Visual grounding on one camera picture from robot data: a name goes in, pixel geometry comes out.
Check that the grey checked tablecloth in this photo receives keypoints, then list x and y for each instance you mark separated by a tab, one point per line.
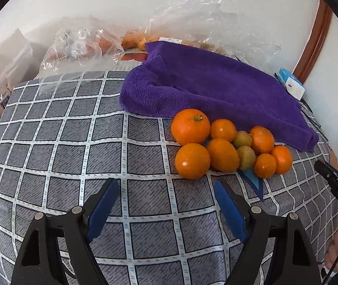
63	136

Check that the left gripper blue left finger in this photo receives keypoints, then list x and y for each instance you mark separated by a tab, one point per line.
99	207

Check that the small orange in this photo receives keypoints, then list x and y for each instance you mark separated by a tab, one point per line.
265	165
224	129

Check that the oval orange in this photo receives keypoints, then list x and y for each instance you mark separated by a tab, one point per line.
224	156

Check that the blue white box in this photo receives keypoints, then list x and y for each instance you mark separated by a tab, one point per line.
293	86

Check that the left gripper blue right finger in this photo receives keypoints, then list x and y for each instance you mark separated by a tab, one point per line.
234	219

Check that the clear bag left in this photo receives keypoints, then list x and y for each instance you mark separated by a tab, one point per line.
81	48

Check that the white plastic bag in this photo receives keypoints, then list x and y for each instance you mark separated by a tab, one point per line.
17	61

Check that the clear bag of oranges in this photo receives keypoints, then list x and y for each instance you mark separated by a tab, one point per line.
203	24

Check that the large orange with stem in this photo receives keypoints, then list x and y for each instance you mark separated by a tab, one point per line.
190	126

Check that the green kiwi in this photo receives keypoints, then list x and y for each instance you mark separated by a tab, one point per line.
242	139
247	157

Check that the small orange front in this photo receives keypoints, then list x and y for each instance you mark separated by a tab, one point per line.
265	165

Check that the purple towel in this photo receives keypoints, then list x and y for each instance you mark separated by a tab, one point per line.
175	77

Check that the brown wooden door frame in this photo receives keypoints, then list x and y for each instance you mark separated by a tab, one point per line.
315	42

